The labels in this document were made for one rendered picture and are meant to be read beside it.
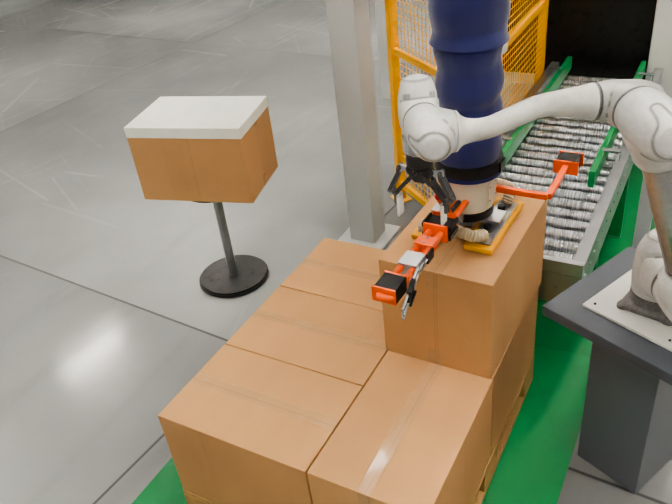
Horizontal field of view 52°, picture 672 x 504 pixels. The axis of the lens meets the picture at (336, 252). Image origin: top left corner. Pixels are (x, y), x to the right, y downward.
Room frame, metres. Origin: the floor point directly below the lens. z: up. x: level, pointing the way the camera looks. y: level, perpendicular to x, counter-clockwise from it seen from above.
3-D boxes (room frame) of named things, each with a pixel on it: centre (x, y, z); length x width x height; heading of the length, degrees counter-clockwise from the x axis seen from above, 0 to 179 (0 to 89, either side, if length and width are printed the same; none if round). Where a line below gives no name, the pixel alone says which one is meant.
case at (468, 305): (2.05, -0.47, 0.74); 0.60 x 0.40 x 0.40; 146
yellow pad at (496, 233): (2.01, -0.56, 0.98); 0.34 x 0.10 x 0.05; 146
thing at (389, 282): (1.57, -0.14, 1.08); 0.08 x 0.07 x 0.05; 146
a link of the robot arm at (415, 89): (1.69, -0.26, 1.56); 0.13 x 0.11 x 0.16; 0
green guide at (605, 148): (3.53, -1.71, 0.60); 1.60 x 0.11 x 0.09; 148
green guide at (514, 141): (3.81, -1.26, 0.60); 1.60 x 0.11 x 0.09; 148
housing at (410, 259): (1.68, -0.22, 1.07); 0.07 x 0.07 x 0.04; 56
